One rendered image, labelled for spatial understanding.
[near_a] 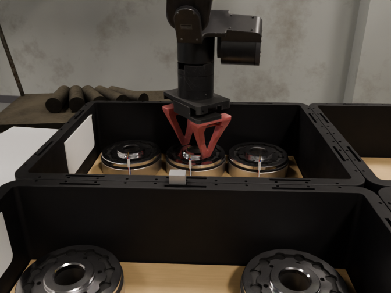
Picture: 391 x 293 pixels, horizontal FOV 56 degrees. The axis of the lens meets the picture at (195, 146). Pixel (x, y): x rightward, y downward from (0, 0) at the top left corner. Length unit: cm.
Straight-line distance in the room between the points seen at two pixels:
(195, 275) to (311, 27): 296
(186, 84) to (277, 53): 275
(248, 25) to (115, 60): 306
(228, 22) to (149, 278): 35
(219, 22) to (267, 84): 281
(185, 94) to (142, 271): 27
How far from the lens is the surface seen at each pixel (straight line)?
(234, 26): 54
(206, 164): 59
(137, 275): 44
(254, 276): 40
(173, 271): 44
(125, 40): 349
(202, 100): 57
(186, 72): 57
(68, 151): 58
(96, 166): 68
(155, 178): 42
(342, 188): 42
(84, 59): 369
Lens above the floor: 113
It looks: 24 degrees down
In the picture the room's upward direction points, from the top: straight up
